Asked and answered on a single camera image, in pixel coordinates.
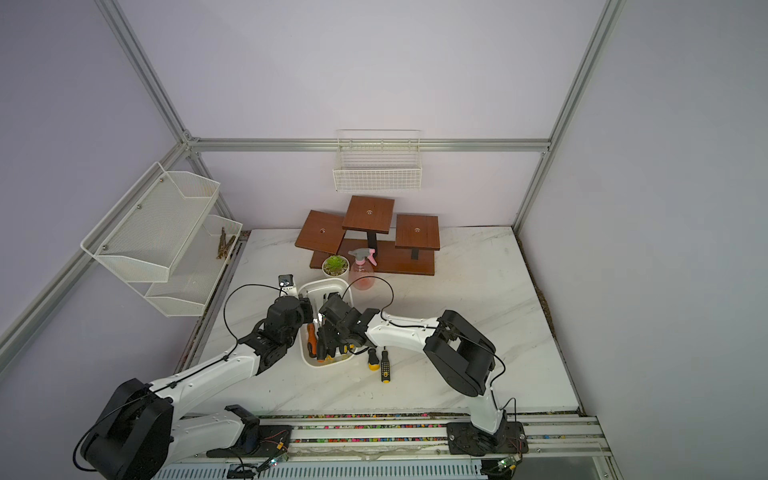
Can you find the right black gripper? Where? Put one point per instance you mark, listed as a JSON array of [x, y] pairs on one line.
[[332, 341]]

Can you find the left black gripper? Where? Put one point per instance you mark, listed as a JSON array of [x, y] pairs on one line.
[[306, 309]]

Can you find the stubby black yellow screwdriver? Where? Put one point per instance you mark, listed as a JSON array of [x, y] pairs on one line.
[[373, 362]]

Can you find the white plastic storage box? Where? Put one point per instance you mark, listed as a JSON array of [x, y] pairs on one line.
[[316, 292]]

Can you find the long yellow-dotted flathead screwdriver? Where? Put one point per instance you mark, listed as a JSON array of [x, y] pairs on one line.
[[385, 366]]

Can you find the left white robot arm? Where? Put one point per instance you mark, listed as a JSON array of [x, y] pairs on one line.
[[146, 426]]

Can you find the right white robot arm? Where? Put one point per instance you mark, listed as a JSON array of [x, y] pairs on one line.
[[463, 357]]

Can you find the pink spray bottle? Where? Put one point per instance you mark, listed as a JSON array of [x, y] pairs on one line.
[[361, 272]]

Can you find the potted green succulent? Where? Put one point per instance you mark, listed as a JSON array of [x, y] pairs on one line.
[[335, 266]]

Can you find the white mesh lower shelf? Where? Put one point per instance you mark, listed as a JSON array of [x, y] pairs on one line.
[[193, 282]]

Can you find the white mesh shelf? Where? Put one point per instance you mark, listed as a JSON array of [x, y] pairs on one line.
[[144, 237], [193, 282]]

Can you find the brown wooden tiered stand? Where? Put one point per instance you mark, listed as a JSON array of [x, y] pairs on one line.
[[402, 243]]

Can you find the brown twigs in shelf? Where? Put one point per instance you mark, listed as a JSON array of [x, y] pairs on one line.
[[226, 242]]

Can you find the white mesh upper shelf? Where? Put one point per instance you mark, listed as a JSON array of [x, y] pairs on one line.
[[144, 237]]

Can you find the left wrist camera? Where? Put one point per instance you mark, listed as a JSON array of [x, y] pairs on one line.
[[287, 286]]

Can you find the white wire wall basket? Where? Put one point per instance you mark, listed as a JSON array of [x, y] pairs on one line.
[[371, 161]]

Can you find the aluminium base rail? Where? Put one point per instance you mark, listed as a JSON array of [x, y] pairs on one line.
[[408, 446]]

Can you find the aluminium frame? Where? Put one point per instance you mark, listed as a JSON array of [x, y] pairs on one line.
[[17, 339]]

